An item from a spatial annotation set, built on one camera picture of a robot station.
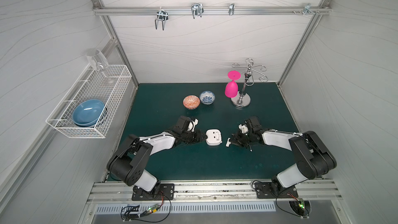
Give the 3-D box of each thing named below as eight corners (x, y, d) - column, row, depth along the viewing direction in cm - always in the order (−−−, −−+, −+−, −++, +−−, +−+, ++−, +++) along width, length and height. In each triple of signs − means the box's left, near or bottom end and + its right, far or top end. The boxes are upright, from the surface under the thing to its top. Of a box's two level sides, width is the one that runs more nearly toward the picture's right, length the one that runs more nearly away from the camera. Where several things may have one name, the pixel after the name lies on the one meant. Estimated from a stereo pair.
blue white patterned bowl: (207, 107, 109) (207, 103, 105) (197, 99, 114) (197, 95, 110) (217, 100, 113) (217, 96, 109) (207, 92, 118) (207, 88, 115)
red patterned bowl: (189, 113, 105) (188, 109, 101) (181, 102, 112) (181, 98, 108) (202, 107, 109) (202, 103, 105) (195, 96, 115) (194, 92, 112)
